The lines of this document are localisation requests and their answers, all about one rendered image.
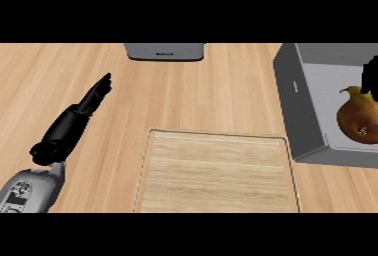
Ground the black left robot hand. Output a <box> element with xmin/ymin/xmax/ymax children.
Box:
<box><xmin>27</xmin><ymin>72</ymin><xmax>113</xmax><ymax>167</ymax></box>

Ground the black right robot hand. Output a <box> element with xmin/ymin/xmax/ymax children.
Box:
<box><xmin>358</xmin><ymin>55</ymin><xmax>378</xmax><ymax>95</ymax></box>

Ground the brown pear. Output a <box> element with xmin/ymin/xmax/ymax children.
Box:
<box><xmin>335</xmin><ymin>85</ymin><xmax>378</xmax><ymax>145</ymax></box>

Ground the grey box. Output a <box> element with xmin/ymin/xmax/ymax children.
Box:
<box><xmin>271</xmin><ymin>43</ymin><xmax>378</xmax><ymax>169</ymax></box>

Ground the pale wooden tray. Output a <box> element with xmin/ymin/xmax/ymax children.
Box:
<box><xmin>131</xmin><ymin>128</ymin><xmax>301</xmax><ymax>214</ymax></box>

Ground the grey appliance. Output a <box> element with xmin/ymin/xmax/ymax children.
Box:
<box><xmin>122</xmin><ymin>43</ymin><xmax>205</xmax><ymax>63</ymax></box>

